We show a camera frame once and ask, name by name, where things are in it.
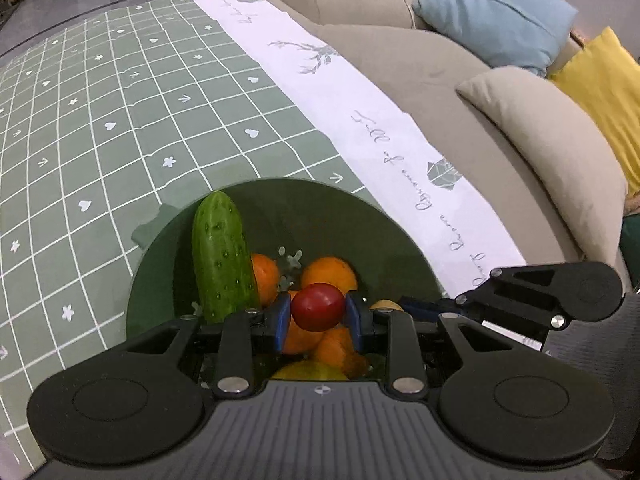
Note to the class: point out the dark green cloth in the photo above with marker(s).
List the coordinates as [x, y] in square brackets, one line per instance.
[631, 245]

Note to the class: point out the orange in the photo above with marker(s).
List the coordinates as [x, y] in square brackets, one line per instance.
[300, 341]
[340, 357]
[330, 272]
[266, 280]

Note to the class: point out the beige sofa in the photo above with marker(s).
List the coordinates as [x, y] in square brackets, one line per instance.
[400, 70]

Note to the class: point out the light blue pillow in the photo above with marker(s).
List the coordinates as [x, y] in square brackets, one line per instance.
[495, 10]

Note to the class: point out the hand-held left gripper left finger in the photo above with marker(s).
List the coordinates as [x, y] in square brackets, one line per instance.
[282, 322]

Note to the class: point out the green checked tablecloth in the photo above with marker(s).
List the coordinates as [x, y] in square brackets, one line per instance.
[125, 125]

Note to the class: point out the beige pillow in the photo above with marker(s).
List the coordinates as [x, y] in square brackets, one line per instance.
[550, 140]

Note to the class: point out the green colander bowl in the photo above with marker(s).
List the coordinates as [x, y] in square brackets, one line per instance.
[165, 270]

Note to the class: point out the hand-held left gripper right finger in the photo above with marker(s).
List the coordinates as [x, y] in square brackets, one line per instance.
[356, 325]

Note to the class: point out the brown longan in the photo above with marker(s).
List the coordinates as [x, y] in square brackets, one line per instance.
[385, 305]

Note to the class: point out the yellow pillow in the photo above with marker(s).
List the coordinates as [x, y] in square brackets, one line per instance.
[605, 90]

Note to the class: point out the red cherry tomato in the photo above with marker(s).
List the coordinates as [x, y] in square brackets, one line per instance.
[318, 307]

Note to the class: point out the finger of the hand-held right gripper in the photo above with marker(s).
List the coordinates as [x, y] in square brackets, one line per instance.
[417, 306]

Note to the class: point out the green cucumber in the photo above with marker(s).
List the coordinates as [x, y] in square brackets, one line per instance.
[222, 255]

